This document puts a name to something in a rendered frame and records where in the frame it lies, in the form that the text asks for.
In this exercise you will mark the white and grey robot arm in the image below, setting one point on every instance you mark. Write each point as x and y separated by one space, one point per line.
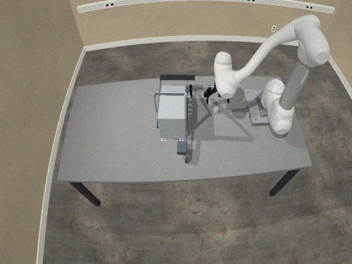
313 50

